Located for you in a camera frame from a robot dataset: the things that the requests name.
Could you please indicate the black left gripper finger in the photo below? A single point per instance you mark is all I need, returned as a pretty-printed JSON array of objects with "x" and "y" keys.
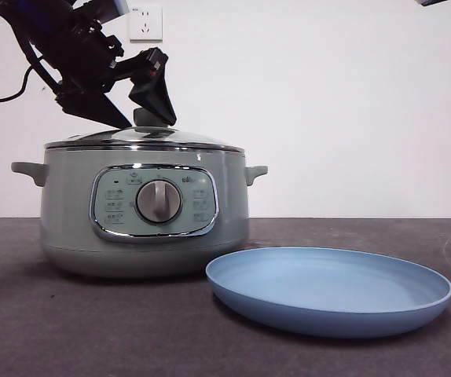
[
  {"x": 96, "y": 108},
  {"x": 156, "y": 94}
]

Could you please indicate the pale green electric steamer pot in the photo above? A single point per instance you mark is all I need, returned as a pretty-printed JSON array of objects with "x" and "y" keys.
[{"x": 68, "y": 204}]

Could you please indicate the blue round plate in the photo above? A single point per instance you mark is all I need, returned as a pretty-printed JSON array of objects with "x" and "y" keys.
[{"x": 327, "y": 290}]

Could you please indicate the white wall power socket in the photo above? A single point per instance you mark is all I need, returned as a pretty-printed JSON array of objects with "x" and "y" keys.
[{"x": 147, "y": 23}]

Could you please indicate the glass lid with green knob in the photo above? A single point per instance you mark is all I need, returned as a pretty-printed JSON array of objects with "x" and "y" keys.
[{"x": 151, "y": 136}]

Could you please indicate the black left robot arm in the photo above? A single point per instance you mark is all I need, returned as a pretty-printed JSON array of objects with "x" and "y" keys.
[{"x": 76, "y": 43}]

